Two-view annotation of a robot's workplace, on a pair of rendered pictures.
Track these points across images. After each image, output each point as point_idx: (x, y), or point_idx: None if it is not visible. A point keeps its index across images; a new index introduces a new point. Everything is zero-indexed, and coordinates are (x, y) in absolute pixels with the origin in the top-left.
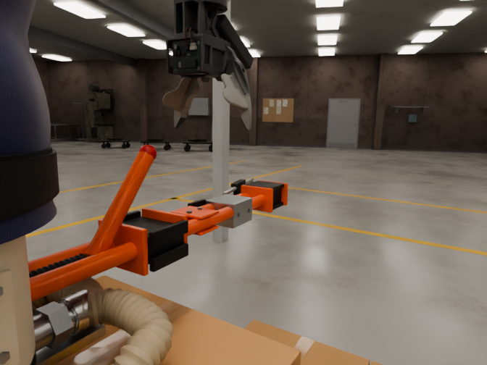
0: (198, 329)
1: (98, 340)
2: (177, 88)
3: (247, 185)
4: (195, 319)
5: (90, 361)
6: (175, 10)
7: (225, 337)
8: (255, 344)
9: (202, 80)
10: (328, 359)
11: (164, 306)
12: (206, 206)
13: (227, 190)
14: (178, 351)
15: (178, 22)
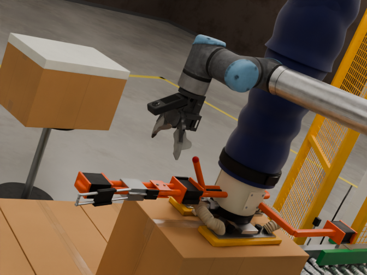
0: (154, 211)
1: (189, 227)
2: (185, 137)
3: (109, 183)
4: (153, 215)
5: (192, 223)
6: (202, 102)
7: (147, 205)
8: None
9: (175, 127)
10: None
11: (162, 225)
12: (149, 188)
13: (126, 188)
14: (165, 210)
15: (199, 107)
